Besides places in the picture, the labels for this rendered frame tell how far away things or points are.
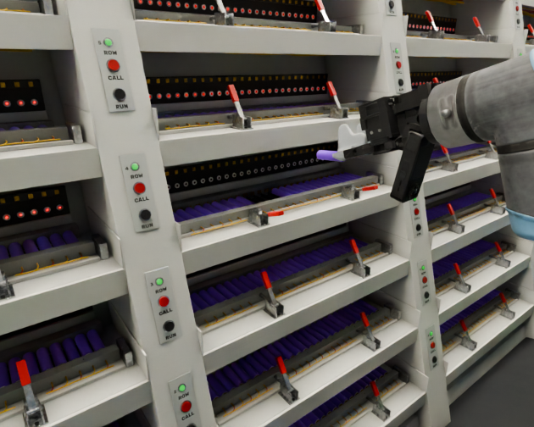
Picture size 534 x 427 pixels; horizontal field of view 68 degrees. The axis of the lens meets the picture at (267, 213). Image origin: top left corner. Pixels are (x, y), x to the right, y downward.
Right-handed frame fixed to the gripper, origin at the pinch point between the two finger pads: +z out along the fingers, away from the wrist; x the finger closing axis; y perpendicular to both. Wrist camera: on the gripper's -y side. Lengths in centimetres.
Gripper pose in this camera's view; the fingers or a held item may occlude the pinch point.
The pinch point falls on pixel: (343, 158)
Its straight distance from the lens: 74.3
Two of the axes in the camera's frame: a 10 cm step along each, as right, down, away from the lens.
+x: -8.1, 2.1, -5.6
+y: -2.0, -9.8, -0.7
